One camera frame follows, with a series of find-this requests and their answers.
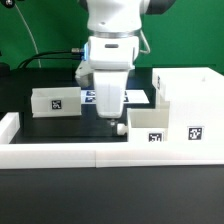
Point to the paper sheet with fiducial tags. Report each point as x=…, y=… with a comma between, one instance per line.
x=131, y=97

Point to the white front drawer with tag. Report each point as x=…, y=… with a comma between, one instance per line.
x=145, y=125

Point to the white drawer with tag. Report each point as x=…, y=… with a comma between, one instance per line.
x=145, y=125
x=56, y=102

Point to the white rear drawer with tag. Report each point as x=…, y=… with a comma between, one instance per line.
x=56, y=102

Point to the black camera mount top left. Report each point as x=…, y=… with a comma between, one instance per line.
x=9, y=3

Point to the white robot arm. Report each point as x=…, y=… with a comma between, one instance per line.
x=113, y=45

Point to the white drawer cabinet box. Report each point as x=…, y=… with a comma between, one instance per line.
x=194, y=98

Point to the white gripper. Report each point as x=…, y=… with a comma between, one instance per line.
x=110, y=80

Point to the white U-shaped fence frame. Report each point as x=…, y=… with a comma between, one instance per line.
x=99, y=155

